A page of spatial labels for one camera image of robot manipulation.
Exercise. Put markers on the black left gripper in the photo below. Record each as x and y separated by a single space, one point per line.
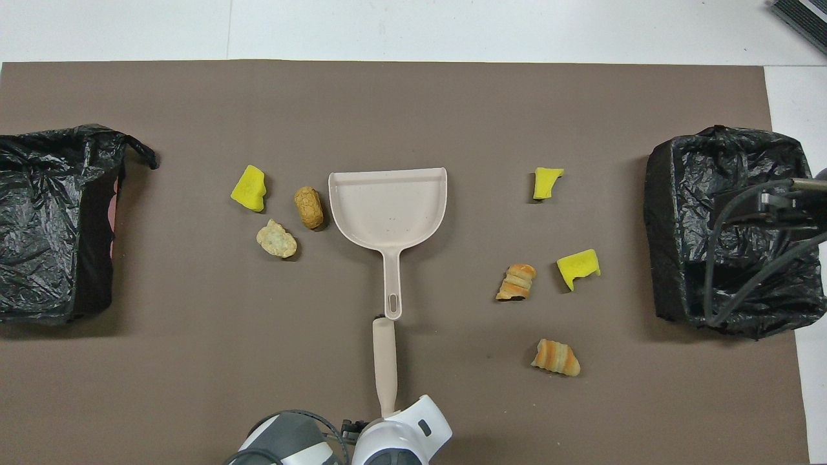
355 431

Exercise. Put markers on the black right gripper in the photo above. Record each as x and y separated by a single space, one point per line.
749 208

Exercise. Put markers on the beige hand brush black bristles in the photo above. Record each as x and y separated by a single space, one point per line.
385 361

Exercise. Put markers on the pale bread piece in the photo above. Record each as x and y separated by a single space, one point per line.
276 238

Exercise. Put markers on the striped croissant piece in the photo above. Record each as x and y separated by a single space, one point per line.
517 282
555 358

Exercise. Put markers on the beige plastic dustpan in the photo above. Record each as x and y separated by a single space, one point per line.
387 206

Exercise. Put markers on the brown oval bread roll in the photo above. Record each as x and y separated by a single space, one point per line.
309 208

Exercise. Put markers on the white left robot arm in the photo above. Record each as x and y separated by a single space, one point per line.
400 439

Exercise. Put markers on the black bag lined pink bin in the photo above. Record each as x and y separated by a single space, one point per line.
45 219

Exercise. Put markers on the notched yellow sponge chunk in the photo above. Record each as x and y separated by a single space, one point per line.
577 266

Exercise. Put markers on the black ribbed panel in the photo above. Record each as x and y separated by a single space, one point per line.
804 16

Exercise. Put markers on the small yellow sponge wedge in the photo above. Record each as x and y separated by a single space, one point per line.
546 183

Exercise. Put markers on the brown paper table mat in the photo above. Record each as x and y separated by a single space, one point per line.
413 116

